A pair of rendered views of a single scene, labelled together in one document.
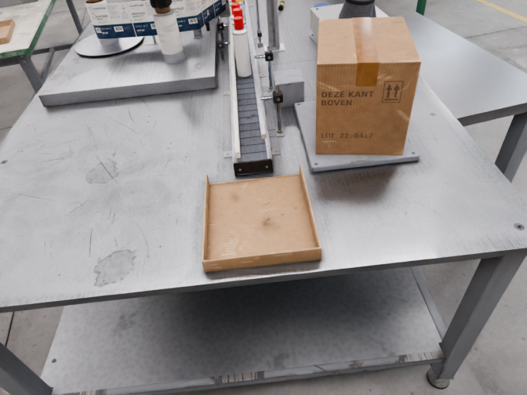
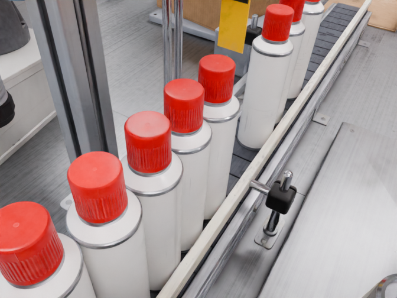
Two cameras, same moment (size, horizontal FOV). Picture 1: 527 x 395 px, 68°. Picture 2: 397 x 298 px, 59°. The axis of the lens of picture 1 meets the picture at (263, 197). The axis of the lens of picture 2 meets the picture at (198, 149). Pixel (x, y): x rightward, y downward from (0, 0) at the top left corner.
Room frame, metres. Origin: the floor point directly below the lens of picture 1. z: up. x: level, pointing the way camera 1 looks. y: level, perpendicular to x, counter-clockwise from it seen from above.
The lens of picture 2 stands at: (1.95, 0.15, 1.24)
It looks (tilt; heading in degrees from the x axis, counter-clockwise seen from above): 43 degrees down; 209
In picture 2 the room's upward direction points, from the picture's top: 4 degrees clockwise
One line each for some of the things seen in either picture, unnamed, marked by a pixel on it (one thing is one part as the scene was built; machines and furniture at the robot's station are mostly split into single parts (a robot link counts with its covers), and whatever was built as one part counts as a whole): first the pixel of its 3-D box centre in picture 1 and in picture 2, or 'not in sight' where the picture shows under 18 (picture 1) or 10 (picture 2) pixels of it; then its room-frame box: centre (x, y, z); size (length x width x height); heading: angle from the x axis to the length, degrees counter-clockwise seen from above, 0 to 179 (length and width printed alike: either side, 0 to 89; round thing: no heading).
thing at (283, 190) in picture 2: (220, 47); (279, 203); (1.64, 0.11, 0.89); 0.03 x 0.03 x 0.12; 0
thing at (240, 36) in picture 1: (241, 48); (298, 41); (1.38, 0.02, 0.98); 0.05 x 0.05 x 0.20
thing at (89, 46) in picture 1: (109, 42); not in sight; (1.85, 0.63, 0.89); 0.31 x 0.31 x 0.01
